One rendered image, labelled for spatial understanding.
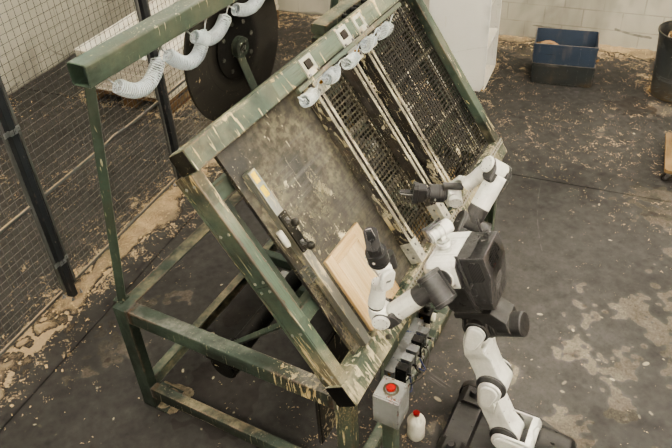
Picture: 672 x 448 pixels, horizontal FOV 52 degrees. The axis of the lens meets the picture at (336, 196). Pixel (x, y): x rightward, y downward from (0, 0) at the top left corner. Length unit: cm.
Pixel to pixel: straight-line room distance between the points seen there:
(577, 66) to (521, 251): 265
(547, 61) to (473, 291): 450
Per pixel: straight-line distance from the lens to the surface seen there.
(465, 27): 679
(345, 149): 332
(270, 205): 289
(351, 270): 319
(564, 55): 714
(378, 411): 302
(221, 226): 274
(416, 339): 337
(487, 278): 288
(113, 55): 285
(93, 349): 470
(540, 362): 438
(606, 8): 805
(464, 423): 381
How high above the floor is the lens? 328
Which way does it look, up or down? 36 degrees down
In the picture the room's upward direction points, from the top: 3 degrees counter-clockwise
